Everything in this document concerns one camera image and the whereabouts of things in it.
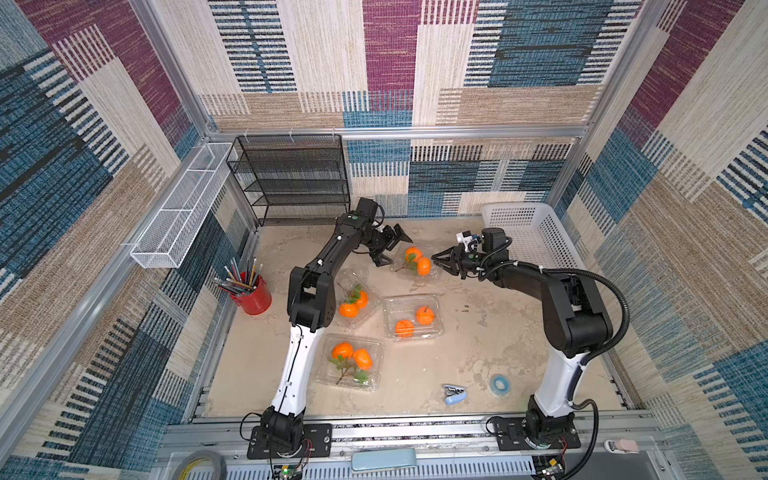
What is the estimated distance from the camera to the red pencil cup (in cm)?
89

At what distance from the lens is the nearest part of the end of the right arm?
2.85 feet

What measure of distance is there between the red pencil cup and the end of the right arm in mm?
557

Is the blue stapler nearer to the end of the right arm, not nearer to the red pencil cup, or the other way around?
the end of the right arm

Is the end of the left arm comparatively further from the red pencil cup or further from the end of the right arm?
the red pencil cup
